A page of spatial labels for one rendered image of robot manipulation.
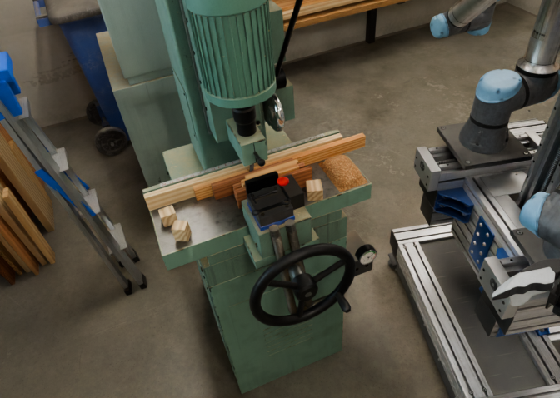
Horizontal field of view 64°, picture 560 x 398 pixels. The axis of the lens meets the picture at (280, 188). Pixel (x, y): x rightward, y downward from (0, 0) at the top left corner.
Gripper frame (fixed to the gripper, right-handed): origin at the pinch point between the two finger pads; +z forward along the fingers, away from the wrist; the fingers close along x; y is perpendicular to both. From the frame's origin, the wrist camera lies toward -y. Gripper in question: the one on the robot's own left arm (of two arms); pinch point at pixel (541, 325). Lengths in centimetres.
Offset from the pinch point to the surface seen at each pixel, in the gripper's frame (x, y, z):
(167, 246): 76, 23, 28
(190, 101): 101, 0, 4
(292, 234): 57, 22, 2
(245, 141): 78, 6, 0
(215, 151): 103, 19, 0
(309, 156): 79, 20, -20
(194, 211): 83, 22, 17
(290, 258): 50, 22, 7
